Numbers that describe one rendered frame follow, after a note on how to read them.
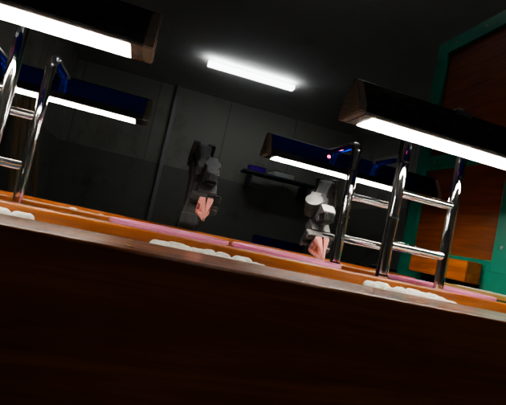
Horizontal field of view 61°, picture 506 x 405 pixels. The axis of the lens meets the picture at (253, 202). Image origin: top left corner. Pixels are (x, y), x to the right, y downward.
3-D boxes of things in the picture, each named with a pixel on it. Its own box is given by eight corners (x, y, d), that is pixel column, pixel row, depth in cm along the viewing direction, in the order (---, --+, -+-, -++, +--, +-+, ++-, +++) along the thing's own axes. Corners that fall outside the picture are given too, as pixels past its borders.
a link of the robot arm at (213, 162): (226, 171, 146) (226, 153, 155) (201, 165, 143) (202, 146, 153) (216, 198, 152) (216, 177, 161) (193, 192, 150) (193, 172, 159)
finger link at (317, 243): (341, 256, 132) (335, 235, 139) (320, 252, 130) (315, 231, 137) (332, 271, 136) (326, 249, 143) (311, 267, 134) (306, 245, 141)
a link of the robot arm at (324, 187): (328, 205, 147) (340, 176, 174) (303, 200, 150) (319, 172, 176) (324, 236, 152) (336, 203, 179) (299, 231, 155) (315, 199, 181)
